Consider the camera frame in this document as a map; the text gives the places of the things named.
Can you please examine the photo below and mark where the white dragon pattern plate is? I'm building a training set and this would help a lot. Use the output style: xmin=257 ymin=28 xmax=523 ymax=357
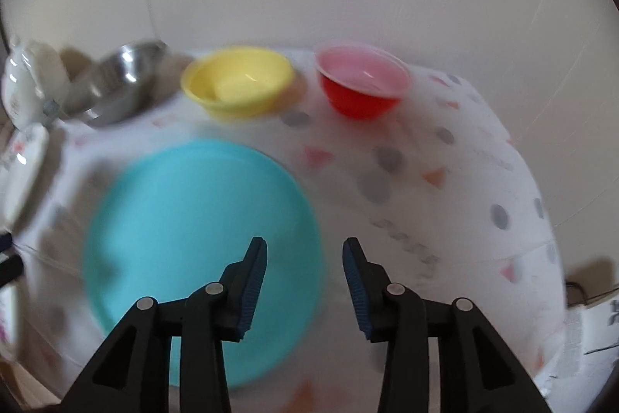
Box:
xmin=1 ymin=123 xmax=49 ymax=233

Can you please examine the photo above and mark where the teal plastic plate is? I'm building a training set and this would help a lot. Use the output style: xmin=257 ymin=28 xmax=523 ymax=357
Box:
xmin=83 ymin=141 xmax=323 ymax=388

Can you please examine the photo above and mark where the stainless steel bowl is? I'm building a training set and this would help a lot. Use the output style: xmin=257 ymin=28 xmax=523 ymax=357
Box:
xmin=59 ymin=40 xmax=168 ymax=128

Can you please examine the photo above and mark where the yellow plastic bowl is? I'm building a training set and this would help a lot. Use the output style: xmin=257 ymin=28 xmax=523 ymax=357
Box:
xmin=180 ymin=46 xmax=296 ymax=120

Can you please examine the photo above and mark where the red plastic bowl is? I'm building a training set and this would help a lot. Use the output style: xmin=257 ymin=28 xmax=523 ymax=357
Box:
xmin=314 ymin=41 xmax=413 ymax=120

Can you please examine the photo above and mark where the white ceramic electric kettle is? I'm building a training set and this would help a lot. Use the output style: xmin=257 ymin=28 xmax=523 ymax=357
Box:
xmin=1 ymin=37 xmax=70 ymax=131

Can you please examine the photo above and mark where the patterned white tablecloth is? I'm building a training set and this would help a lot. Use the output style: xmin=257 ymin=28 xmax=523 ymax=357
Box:
xmin=16 ymin=50 xmax=566 ymax=412

